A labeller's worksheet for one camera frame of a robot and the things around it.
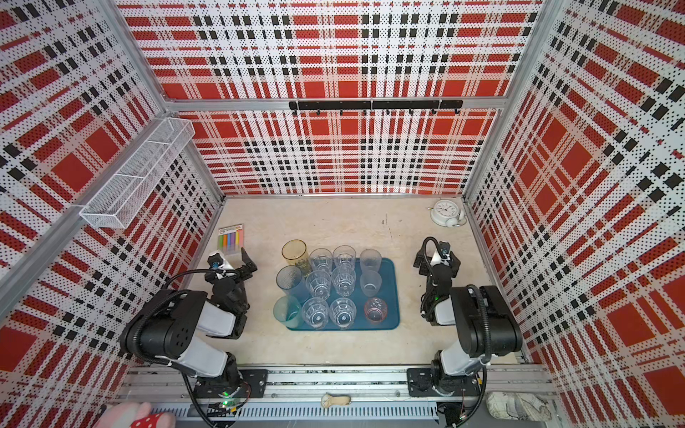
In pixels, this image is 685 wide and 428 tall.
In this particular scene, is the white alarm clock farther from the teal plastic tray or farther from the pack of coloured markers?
the pack of coloured markers

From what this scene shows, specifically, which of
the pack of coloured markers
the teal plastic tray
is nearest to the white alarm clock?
the teal plastic tray

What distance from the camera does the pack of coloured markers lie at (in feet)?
3.46

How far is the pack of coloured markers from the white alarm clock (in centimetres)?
82

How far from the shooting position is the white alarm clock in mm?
1099
